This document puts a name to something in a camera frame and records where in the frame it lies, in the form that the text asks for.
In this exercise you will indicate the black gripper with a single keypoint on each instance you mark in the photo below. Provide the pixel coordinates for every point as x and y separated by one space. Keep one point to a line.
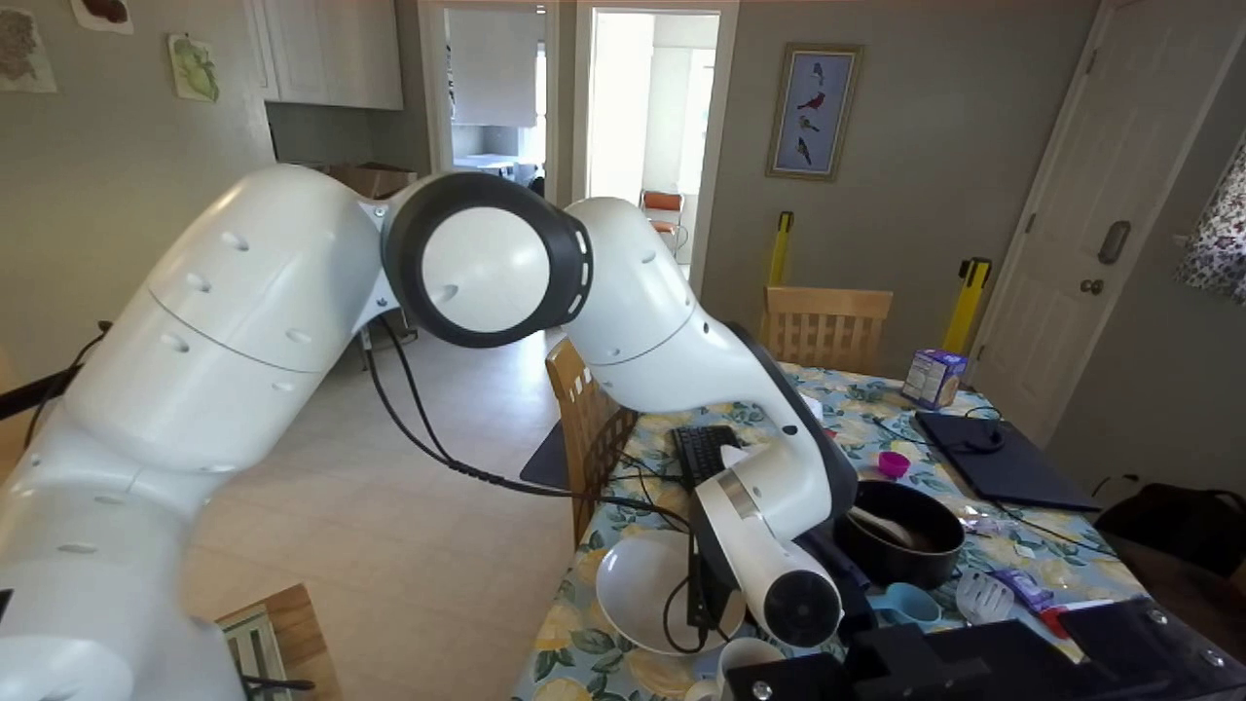
961 668

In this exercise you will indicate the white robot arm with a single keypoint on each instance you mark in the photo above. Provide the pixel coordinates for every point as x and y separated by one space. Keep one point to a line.
258 326

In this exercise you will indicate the white plastic fork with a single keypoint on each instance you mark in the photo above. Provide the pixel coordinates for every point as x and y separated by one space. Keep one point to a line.
990 597

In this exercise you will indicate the small teal cup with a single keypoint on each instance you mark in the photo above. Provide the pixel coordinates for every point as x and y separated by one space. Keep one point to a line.
912 606

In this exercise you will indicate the purple and red marker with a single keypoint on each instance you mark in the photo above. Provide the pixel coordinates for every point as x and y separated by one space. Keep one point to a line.
1033 602

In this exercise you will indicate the black bowl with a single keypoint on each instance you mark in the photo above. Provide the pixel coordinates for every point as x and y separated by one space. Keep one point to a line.
908 552

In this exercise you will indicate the lemon print tablecloth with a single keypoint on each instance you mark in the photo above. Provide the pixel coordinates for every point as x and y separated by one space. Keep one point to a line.
1065 546

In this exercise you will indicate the black flat panel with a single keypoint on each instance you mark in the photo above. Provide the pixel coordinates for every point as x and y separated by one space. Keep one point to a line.
1156 649

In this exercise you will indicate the black closed laptop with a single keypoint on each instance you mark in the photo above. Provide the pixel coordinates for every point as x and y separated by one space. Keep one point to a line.
1013 461

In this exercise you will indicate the small pink cup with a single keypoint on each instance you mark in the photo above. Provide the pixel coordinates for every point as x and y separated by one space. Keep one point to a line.
894 465

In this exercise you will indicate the black bag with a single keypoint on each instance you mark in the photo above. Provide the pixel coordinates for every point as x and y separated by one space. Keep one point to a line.
1169 532

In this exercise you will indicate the small white carton box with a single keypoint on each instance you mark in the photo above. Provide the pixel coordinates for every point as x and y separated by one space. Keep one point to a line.
938 380

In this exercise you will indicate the white round plate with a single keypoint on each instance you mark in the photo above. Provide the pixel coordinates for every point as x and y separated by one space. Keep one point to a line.
637 597

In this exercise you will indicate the yellow pole with black tip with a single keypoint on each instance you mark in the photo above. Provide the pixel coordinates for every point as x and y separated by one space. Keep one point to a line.
782 254
966 306

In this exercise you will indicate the small metal door knob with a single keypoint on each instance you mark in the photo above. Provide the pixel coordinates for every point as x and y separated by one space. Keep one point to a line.
1091 284

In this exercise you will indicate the oblong metal door plate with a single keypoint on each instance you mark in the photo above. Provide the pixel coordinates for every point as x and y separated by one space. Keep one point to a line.
1114 243

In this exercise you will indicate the blue floor mat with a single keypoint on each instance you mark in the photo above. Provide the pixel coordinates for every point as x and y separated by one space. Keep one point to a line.
548 461

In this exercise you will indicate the floral cafe curtain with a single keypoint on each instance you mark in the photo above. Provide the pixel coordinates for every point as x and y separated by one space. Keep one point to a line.
1221 218

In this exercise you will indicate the orange distant object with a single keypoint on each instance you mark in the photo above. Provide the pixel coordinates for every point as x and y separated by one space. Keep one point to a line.
663 204

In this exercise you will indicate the white panel door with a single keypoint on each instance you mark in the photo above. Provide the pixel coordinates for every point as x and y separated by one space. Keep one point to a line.
1143 128

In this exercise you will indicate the framed bird picture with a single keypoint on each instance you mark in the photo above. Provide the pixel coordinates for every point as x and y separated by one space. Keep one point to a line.
814 109

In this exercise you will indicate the white wall cabinet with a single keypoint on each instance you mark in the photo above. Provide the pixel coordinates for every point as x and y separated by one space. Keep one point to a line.
332 52

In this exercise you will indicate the green wall print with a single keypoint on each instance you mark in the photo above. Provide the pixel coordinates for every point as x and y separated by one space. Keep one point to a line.
191 69

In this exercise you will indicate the dark wall print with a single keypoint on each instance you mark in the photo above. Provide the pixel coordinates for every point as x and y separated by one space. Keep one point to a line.
105 13

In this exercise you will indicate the brown leaf wall print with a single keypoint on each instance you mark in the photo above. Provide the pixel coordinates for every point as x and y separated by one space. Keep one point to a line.
25 49

